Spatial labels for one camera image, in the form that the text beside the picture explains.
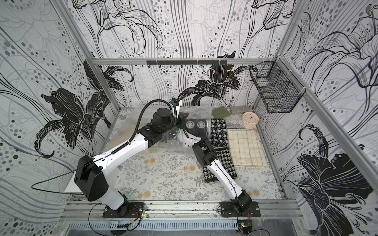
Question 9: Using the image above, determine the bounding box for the clear plastic vacuum bag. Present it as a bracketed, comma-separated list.
[109, 106, 228, 156]

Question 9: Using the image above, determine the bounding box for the black patterned cloth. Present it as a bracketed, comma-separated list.
[183, 118, 229, 149]

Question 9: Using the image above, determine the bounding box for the green scarf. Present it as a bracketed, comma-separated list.
[211, 106, 231, 119]

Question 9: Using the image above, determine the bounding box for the black white houndstooth scarf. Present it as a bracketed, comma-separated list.
[203, 147, 237, 183]

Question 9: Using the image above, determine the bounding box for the cream checked scarf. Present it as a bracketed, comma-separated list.
[227, 129, 269, 168]

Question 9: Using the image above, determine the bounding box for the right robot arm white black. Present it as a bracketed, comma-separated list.
[177, 131, 252, 212]

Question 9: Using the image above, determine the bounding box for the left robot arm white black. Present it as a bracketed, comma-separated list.
[74, 108, 189, 211]

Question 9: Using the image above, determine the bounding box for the grey sponge block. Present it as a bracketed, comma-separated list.
[230, 106, 253, 115]

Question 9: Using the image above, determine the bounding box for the pink round clock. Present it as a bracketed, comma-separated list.
[242, 112, 259, 128]

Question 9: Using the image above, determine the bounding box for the white box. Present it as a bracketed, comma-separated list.
[65, 175, 82, 194]

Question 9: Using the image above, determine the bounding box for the small green circuit board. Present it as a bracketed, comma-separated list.
[237, 221, 252, 235]

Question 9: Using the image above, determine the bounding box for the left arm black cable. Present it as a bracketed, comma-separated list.
[31, 98, 182, 236]

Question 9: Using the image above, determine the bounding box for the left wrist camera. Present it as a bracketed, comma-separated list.
[170, 98, 183, 107]

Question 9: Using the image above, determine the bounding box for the black wall bar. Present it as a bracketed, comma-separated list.
[146, 60, 228, 65]

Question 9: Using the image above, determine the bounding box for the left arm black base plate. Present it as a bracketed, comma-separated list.
[102, 202, 145, 219]

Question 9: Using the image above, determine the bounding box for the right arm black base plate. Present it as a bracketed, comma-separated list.
[217, 201, 261, 218]

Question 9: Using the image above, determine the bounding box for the black wire basket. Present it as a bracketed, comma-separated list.
[249, 59, 303, 114]

